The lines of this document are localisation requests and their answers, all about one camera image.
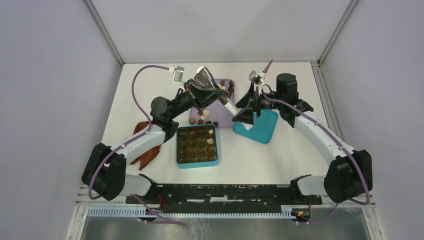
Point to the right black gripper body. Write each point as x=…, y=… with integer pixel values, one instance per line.
x=256, y=102

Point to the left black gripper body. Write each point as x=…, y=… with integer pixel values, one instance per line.
x=196, y=97

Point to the teal chocolate box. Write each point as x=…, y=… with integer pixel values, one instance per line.
x=192, y=149

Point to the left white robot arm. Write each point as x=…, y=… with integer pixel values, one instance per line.
x=105, y=172

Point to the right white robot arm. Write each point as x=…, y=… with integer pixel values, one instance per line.
x=349, y=175

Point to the purple chocolate tray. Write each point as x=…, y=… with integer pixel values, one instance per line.
x=217, y=112

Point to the teal box lid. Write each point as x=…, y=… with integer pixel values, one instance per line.
x=262, y=130

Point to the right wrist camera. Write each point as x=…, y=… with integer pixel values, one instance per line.
x=258, y=79

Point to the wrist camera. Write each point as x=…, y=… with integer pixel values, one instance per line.
x=258, y=79
x=177, y=78

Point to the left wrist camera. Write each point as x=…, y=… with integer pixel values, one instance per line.
x=177, y=78

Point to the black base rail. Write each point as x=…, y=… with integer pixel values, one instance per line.
x=226, y=198

